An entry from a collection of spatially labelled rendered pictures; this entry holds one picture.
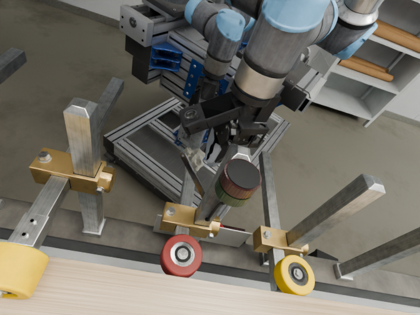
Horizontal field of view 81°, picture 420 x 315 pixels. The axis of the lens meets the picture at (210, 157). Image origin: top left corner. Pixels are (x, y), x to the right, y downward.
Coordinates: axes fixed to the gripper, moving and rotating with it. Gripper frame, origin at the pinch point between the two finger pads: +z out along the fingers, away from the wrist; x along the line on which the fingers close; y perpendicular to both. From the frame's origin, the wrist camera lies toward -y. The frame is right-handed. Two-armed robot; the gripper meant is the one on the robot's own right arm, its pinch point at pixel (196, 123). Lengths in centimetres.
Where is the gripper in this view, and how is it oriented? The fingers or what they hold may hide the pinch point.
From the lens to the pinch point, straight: 86.2
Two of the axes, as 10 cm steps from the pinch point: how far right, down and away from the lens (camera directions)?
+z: -2.9, 6.3, 7.2
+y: 0.6, -7.4, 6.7
